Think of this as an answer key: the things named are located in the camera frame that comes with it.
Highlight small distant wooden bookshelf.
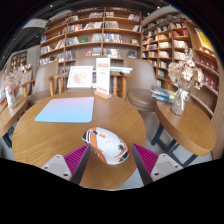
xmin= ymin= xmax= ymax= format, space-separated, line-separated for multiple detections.
xmin=9 ymin=49 xmax=29 ymax=73

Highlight white orange computer mouse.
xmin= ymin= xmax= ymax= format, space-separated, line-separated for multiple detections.
xmin=81 ymin=126 xmax=130 ymax=166

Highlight grey upholstered chair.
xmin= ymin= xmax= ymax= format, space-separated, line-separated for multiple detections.
xmin=19 ymin=67 xmax=35 ymax=88

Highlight wooden side table black legs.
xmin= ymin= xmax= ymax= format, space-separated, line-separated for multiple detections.
xmin=151 ymin=99 xmax=218 ymax=168

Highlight brown leather wooden armchair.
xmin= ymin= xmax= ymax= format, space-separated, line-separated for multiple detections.
xmin=124 ymin=57 xmax=160 ymax=113
xmin=18 ymin=61 xmax=60 ymax=108
xmin=44 ymin=55 xmax=133 ymax=101

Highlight colourful book stack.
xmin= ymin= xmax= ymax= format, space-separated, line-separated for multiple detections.
xmin=149 ymin=85 xmax=176 ymax=104

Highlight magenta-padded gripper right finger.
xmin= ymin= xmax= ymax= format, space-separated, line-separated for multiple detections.
xmin=131 ymin=142 xmax=184 ymax=186

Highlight glass vase with beige flowers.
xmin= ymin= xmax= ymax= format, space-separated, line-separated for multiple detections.
xmin=167 ymin=47 xmax=205 ymax=117

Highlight white framed floral picture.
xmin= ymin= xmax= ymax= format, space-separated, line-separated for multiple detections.
xmin=66 ymin=65 xmax=94 ymax=90

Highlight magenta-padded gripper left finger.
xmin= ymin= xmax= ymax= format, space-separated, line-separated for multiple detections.
xmin=41 ymin=143 xmax=92 ymax=186

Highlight white sign in wooden base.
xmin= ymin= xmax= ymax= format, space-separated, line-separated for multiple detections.
xmin=94 ymin=57 xmax=112 ymax=100

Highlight pink blue gradient mouse pad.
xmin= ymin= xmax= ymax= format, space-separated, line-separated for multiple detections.
xmin=34 ymin=96 xmax=95 ymax=124

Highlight wide wooden bookshelf with books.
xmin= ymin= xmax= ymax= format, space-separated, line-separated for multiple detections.
xmin=38 ymin=7 xmax=144 ymax=73

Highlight curved wooden bookshelf with books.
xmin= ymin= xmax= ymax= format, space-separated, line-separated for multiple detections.
xmin=141 ymin=10 xmax=222 ymax=118

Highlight small wooden side table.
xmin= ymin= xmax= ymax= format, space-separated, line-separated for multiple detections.
xmin=0 ymin=96 xmax=30 ymax=149

